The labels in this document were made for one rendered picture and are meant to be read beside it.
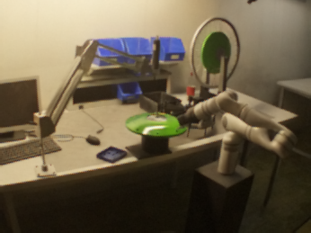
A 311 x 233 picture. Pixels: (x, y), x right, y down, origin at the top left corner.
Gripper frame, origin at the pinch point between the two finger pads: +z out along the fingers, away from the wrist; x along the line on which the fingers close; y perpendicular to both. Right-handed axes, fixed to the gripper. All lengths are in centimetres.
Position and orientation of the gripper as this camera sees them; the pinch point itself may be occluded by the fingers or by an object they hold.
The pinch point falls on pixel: (176, 129)
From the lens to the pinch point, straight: 160.1
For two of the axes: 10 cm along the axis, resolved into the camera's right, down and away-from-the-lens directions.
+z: -5.9, 3.3, 7.4
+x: -7.4, 1.6, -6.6
